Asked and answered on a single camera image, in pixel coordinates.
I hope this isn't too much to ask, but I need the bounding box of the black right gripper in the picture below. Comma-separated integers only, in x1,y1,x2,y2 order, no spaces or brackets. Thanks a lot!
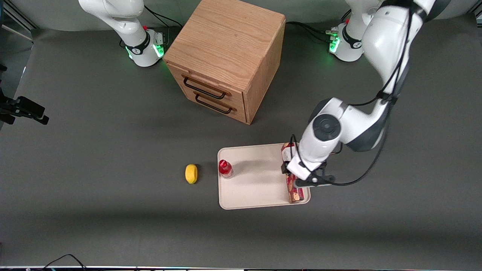
0,88,50,125

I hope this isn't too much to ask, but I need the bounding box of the red cookie box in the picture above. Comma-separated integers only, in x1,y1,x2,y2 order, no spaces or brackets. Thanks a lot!
280,142,305,204

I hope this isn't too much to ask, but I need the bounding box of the beige plastic tray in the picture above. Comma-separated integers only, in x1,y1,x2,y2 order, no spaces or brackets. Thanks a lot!
217,143,311,210

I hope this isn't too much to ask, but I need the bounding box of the small red-capped bottle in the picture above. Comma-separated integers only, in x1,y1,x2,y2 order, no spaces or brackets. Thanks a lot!
218,159,234,180

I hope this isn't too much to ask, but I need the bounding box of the yellow lemon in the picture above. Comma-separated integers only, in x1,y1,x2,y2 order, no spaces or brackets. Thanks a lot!
185,163,198,185

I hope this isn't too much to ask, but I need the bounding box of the wooden drawer cabinet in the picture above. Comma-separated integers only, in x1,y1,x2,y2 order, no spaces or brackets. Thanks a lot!
163,0,286,125

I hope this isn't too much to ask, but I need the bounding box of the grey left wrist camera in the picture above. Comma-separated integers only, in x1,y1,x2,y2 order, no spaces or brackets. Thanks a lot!
293,162,336,189

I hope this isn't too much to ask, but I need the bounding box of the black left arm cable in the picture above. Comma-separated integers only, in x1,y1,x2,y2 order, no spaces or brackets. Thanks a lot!
289,0,415,187

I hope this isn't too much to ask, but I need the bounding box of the short black drawer handle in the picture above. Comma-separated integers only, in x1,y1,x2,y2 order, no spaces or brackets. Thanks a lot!
195,94,232,114

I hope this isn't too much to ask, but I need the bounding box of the aluminium frame rail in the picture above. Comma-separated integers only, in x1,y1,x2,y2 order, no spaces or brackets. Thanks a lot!
0,0,39,43

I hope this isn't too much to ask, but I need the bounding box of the long black drawer handle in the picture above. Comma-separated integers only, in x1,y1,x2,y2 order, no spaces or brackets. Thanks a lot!
183,77,227,100

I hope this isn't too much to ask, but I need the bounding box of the black left base cable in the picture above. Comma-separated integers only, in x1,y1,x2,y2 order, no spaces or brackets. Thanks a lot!
285,21,336,43

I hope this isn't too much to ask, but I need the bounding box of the black base cable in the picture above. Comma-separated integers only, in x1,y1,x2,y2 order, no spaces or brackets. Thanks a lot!
285,21,336,43
144,5,183,29

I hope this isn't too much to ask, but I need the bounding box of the thin black table-edge cable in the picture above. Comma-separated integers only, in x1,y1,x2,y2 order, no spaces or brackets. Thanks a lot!
41,254,88,271

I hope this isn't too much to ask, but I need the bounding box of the black right base cable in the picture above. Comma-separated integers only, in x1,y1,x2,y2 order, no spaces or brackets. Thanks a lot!
144,5,183,29

